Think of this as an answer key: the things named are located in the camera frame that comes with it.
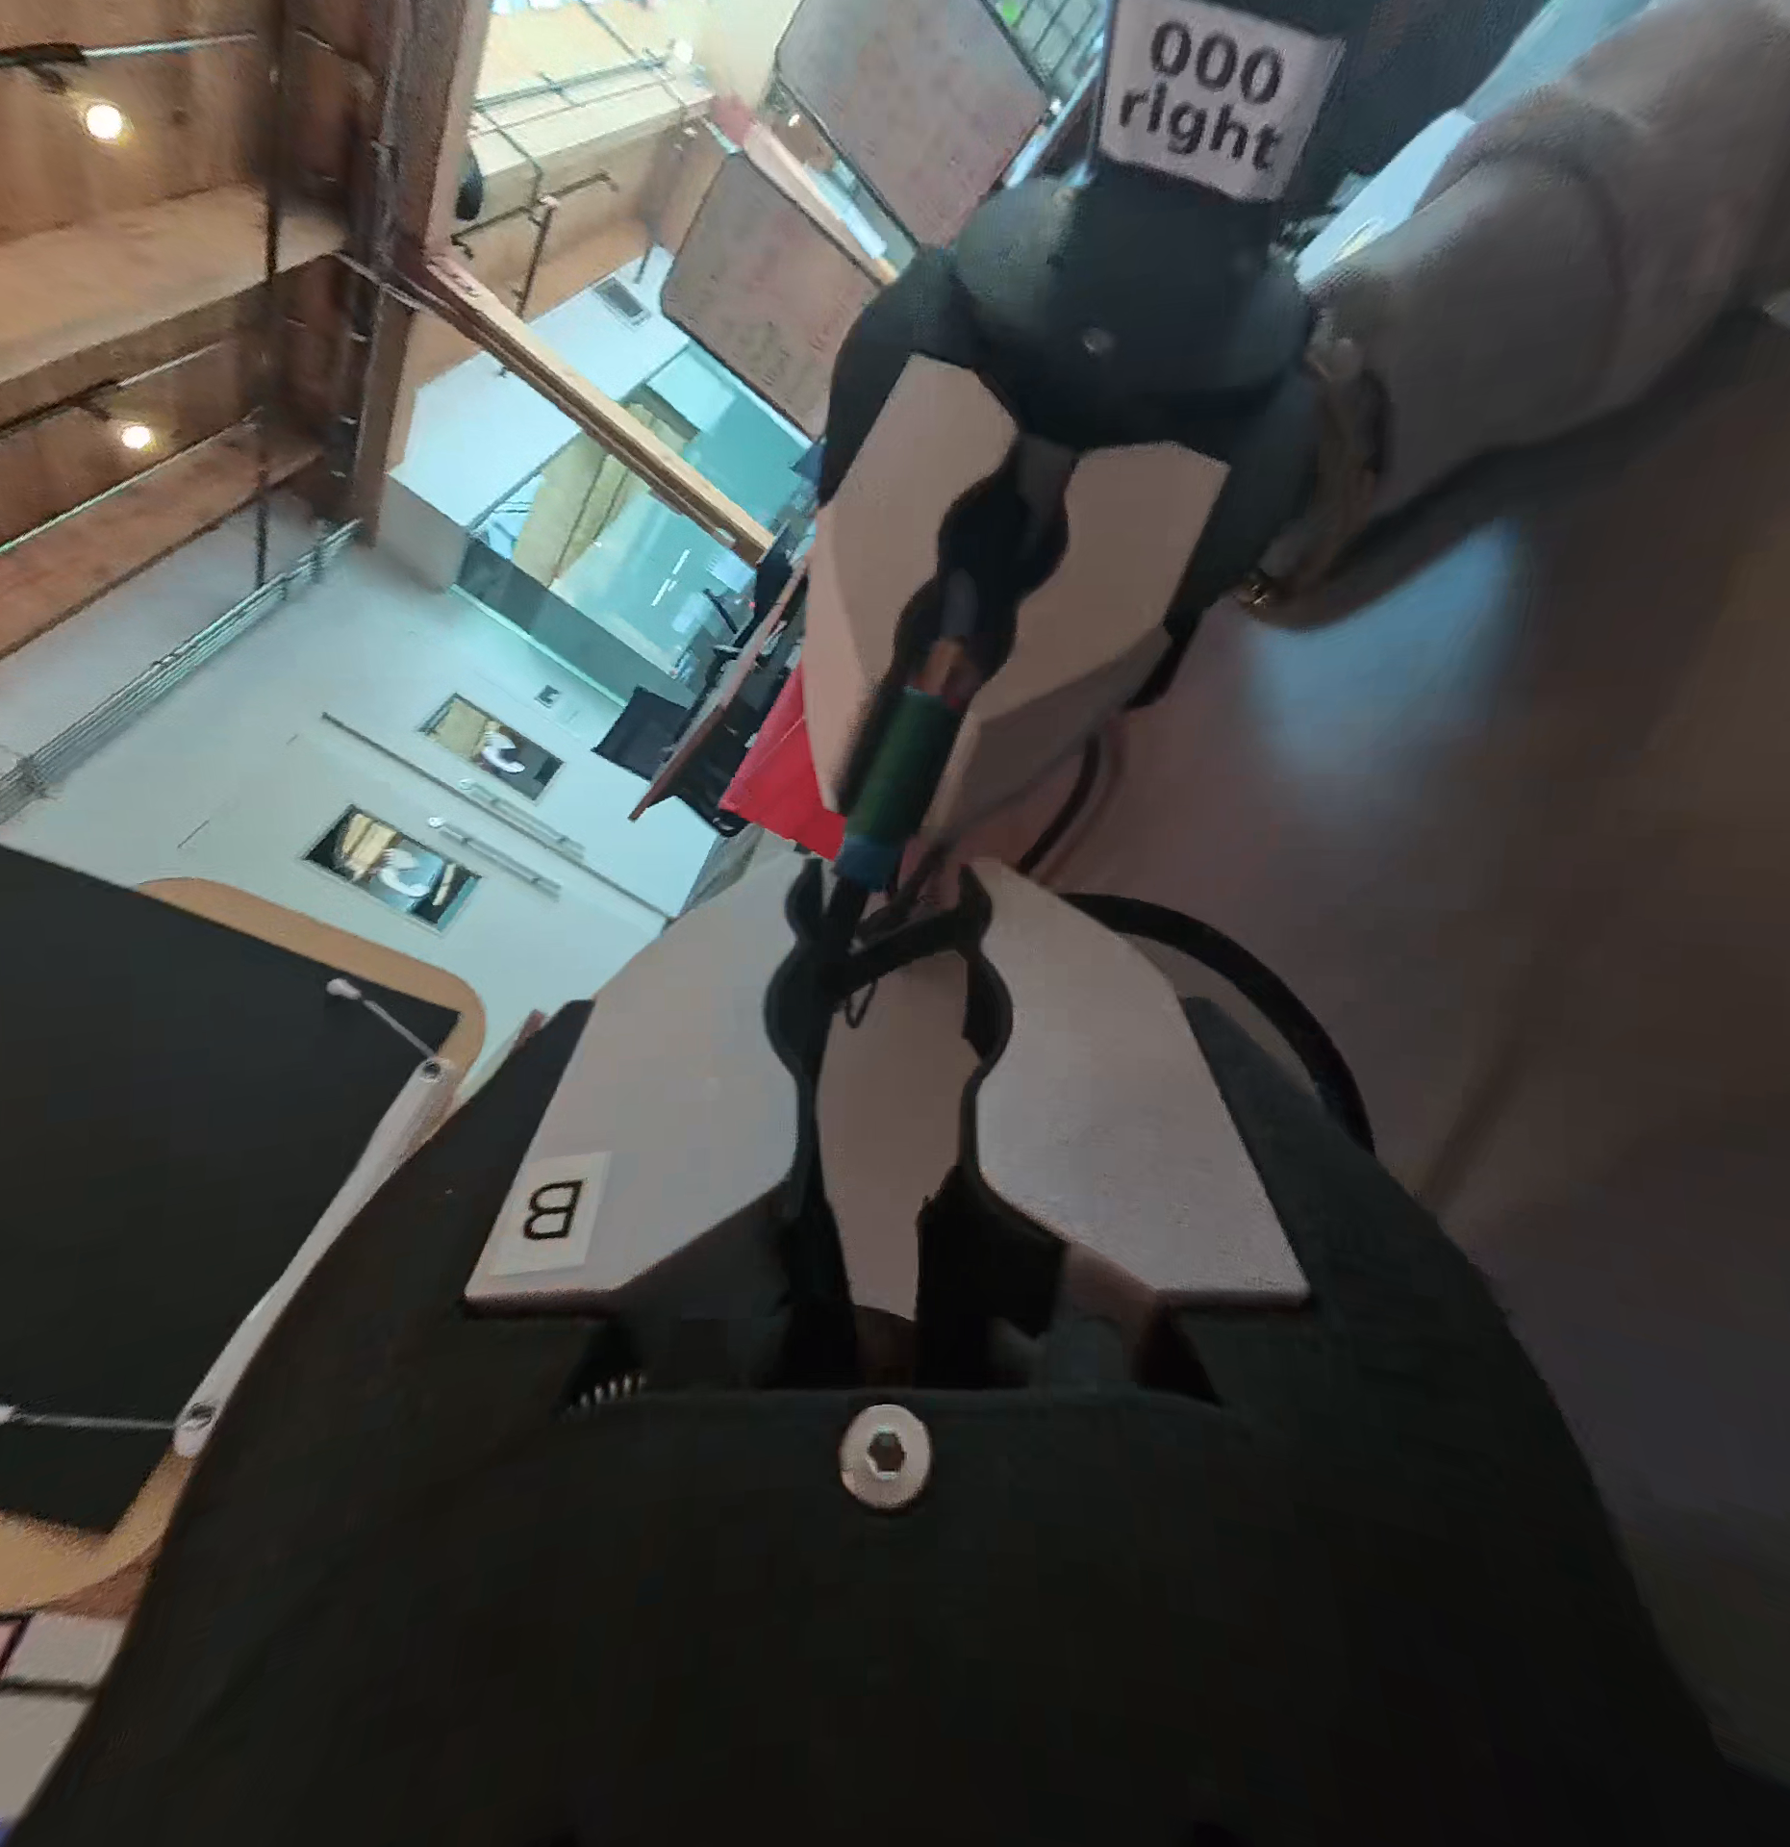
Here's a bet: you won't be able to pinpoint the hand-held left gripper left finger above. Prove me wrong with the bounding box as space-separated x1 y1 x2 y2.
465 863 838 1313

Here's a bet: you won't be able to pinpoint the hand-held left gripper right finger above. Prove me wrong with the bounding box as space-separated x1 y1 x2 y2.
916 861 1311 1313

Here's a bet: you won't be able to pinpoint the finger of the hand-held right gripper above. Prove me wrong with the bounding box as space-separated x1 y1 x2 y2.
805 350 1020 817
924 444 1231 855

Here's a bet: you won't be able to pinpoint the braided cable with teal plug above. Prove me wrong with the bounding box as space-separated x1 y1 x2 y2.
820 569 1376 1156

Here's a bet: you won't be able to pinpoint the wooden office desk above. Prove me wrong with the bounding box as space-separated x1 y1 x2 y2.
629 566 814 828

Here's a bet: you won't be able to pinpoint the red plastic bin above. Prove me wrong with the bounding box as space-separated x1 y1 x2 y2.
720 665 855 855

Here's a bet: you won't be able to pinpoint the black office chair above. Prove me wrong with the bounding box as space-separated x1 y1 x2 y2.
595 685 699 776

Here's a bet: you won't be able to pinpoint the handwritten whiteboard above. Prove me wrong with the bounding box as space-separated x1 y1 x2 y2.
770 0 1050 251
660 144 901 438

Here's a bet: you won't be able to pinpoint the white tablet stand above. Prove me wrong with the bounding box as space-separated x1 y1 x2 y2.
0 978 461 1462

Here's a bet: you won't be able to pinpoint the gold bracelets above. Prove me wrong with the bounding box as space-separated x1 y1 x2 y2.
1240 311 1395 615

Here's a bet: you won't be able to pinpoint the wooden post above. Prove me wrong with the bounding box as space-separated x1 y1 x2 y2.
338 237 779 564

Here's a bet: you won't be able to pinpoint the black board with tan frame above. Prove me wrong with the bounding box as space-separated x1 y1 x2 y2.
0 834 487 1614

